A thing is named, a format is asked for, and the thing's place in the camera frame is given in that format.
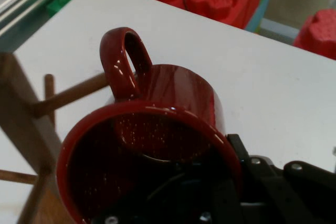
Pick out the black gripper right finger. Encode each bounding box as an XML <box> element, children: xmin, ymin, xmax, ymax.
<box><xmin>226</xmin><ymin>133</ymin><xmax>336</xmax><ymax>224</ymax></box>

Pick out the brown wooden mug tree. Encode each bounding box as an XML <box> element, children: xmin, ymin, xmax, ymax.
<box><xmin>0</xmin><ymin>52</ymin><xmax>112</xmax><ymax>224</ymax></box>

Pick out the teal foam block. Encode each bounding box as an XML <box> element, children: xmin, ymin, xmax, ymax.
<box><xmin>245</xmin><ymin>0</ymin><xmax>275</xmax><ymax>34</ymax></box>

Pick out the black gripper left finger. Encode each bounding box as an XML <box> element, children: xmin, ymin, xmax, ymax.
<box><xmin>91</xmin><ymin>161</ymin><xmax>241</xmax><ymax>224</ymax></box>

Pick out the red enamel mug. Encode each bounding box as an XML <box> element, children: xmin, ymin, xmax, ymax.
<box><xmin>56</xmin><ymin>26</ymin><xmax>244</xmax><ymax>224</ymax></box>

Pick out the silver metal wall rail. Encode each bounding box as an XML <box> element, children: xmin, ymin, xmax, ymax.
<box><xmin>0</xmin><ymin>0</ymin><xmax>70</xmax><ymax>38</ymax></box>

